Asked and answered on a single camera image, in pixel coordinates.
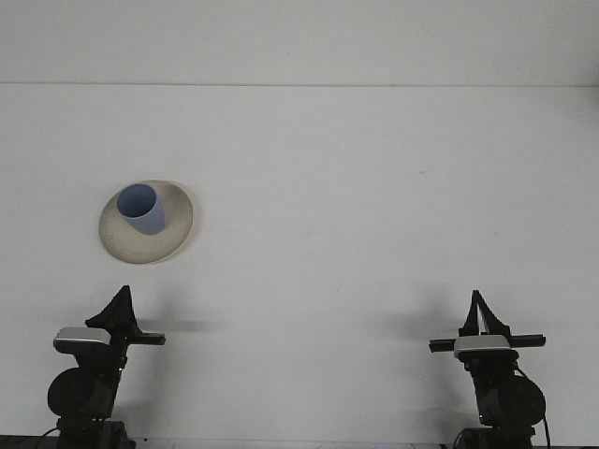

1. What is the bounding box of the pale blue cup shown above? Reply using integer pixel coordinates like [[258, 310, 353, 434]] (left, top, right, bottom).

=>
[[115, 183, 166, 236]]

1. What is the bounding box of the pale round plate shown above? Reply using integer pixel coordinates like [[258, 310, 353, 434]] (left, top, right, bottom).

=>
[[97, 179, 203, 267]]

